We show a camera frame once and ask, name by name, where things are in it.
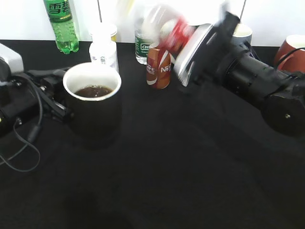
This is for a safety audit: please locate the white yellow yogurt cup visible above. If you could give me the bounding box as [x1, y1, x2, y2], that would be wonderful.
[89, 22, 118, 42]

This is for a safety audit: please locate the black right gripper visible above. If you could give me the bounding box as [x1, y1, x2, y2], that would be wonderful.
[190, 11, 241, 93]

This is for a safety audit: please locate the clear water bottle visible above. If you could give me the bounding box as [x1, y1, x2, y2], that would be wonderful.
[134, 18, 152, 65]

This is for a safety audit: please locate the black cable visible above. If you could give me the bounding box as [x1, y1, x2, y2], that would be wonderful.
[0, 71, 44, 173]

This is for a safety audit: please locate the white blueberry milk carton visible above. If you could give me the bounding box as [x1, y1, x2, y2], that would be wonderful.
[89, 33, 119, 73]

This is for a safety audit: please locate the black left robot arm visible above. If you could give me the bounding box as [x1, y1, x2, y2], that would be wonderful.
[0, 60, 72, 136]

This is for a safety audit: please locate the red mug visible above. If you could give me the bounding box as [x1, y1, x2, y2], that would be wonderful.
[274, 34, 305, 73]

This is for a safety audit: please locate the green sprite bottle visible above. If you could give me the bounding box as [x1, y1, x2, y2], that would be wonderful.
[43, 0, 79, 54]

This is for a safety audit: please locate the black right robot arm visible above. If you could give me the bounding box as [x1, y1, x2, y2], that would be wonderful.
[190, 12, 305, 137]

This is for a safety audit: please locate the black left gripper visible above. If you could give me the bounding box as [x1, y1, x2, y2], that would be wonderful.
[14, 68, 71, 123]

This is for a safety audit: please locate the cola bottle red label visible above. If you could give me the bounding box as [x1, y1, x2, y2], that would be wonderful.
[140, 4, 195, 54]

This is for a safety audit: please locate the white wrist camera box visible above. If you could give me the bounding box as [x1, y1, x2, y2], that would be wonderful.
[0, 43, 24, 73]

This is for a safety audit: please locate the grey mug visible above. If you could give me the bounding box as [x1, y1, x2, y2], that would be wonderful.
[232, 23, 253, 45]

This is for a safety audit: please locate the black mug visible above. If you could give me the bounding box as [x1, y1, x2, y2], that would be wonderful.
[62, 62, 122, 149]

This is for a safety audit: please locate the brown nescafe coffee bottle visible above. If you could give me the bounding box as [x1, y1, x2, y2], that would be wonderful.
[146, 42, 172, 90]

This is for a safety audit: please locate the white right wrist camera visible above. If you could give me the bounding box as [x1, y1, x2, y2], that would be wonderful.
[173, 24, 213, 87]

